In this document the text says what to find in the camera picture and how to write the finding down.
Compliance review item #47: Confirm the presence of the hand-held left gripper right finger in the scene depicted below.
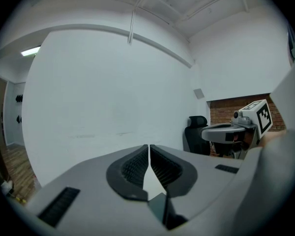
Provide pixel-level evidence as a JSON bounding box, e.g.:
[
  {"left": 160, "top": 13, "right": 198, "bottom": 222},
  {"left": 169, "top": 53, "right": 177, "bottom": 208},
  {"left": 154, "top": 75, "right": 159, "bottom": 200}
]
[{"left": 150, "top": 145, "right": 243, "bottom": 222}]

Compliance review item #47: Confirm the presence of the white ceiling conduit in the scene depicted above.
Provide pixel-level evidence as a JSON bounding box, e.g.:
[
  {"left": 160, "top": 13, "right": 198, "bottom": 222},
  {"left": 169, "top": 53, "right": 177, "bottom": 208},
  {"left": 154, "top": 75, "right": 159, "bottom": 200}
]
[{"left": 127, "top": 0, "right": 149, "bottom": 45}]

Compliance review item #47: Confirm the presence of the gray wall panel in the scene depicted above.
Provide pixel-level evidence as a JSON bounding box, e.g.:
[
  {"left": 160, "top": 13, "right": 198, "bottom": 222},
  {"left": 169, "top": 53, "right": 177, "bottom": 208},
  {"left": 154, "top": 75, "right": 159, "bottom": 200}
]
[{"left": 193, "top": 88, "right": 206, "bottom": 100}]

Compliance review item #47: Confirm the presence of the person's right forearm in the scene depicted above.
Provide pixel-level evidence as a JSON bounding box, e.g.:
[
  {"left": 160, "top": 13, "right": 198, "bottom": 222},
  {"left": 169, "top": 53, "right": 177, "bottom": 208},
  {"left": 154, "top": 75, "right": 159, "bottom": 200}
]
[{"left": 259, "top": 129, "right": 289, "bottom": 148}]

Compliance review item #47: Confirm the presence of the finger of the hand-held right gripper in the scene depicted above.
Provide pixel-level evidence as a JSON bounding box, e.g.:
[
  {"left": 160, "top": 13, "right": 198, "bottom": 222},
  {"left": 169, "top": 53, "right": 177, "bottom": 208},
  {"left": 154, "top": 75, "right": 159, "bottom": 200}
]
[{"left": 201, "top": 123, "right": 246, "bottom": 142}]

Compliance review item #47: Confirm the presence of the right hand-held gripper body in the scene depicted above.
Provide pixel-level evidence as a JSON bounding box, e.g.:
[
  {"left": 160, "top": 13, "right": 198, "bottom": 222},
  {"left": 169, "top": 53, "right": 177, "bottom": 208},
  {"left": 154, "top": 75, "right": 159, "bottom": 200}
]
[{"left": 238, "top": 99, "right": 272, "bottom": 148}]

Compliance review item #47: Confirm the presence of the ceiling light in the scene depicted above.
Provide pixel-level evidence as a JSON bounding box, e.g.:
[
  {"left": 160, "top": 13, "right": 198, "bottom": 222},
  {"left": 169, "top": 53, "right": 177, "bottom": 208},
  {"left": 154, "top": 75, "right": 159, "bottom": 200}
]
[{"left": 20, "top": 46, "right": 41, "bottom": 57}]

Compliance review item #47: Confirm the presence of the gripper fisheye camera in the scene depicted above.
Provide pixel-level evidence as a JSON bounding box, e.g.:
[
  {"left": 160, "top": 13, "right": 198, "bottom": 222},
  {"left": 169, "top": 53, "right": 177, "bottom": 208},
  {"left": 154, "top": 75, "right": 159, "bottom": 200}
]
[{"left": 232, "top": 111, "right": 252, "bottom": 125}]

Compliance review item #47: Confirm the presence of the black office chair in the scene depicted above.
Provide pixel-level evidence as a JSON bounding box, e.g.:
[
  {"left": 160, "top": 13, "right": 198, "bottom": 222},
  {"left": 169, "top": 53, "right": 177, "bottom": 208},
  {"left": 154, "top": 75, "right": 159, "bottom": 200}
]
[{"left": 184, "top": 116, "right": 211, "bottom": 155}]

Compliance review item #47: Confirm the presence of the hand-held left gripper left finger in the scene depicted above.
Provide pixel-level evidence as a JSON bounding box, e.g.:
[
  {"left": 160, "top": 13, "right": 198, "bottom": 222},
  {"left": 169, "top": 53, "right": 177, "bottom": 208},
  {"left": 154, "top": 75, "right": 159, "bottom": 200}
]
[{"left": 27, "top": 144, "right": 167, "bottom": 235}]

